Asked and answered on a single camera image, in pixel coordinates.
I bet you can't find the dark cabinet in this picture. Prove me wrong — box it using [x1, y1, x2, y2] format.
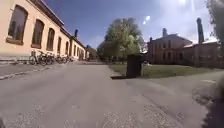
[125, 53, 145, 80]

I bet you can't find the big green tree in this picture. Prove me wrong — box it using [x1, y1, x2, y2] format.
[96, 17, 147, 65]

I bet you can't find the grey asphalt road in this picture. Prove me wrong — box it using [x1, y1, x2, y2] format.
[0, 61, 224, 128]

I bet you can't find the grass lawn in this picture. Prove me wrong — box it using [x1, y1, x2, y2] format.
[107, 63, 224, 80]

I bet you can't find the brick building with chimneys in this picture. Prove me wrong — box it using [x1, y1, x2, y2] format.
[146, 17, 224, 70]

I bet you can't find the row of parked bicycles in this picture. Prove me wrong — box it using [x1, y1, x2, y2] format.
[28, 49, 75, 67]

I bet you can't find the yellow building with arched windows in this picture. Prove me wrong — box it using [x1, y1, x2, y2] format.
[0, 0, 90, 63]

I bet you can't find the paved strip with kerb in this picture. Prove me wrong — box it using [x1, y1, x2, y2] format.
[0, 61, 58, 81]

